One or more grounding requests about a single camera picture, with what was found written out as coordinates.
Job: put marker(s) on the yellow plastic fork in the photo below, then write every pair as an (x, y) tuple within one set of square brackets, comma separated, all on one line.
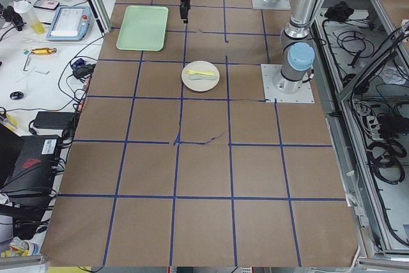
[(196, 72)]

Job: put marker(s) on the white round plate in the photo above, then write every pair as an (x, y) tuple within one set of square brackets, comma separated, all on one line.
[(200, 83)]

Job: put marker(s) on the light green tray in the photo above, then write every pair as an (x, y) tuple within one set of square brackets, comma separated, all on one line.
[(143, 28)]

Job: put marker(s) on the blue teach pendant near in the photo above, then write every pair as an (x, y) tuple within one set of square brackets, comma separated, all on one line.
[(70, 23)]

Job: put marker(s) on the smartphone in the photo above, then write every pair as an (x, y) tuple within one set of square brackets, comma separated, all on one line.
[(46, 4)]

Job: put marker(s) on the gold metal cylinder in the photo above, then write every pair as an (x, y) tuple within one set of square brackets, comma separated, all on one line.
[(43, 51)]

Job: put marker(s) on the bottle with yellow liquid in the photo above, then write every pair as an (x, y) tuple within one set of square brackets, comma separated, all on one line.
[(26, 11)]

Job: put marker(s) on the black power adapter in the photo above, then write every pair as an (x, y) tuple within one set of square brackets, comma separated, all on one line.
[(52, 120)]

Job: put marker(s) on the black computer box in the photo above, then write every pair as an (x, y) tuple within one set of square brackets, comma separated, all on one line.
[(27, 173)]

